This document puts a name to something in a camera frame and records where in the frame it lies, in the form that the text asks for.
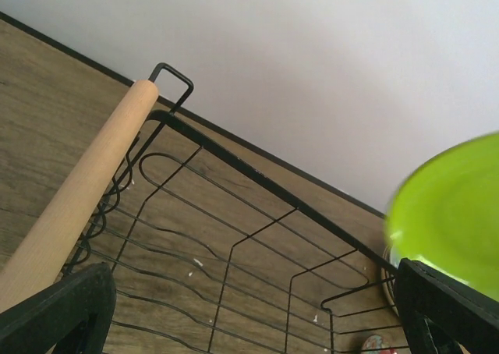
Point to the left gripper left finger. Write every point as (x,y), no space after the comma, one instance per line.
(71,316)

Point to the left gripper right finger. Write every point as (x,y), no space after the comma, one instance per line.
(442,315)

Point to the small red floral plate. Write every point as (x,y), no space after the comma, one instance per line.
(377,344)

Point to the beige floral plate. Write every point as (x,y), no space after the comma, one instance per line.
(393,259)

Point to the lime green plate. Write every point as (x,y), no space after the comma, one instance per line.
(445,214)

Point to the left wooden rack handle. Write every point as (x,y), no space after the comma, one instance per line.
(39,258)

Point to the black wire dish rack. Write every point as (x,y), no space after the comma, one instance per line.
(211,256)

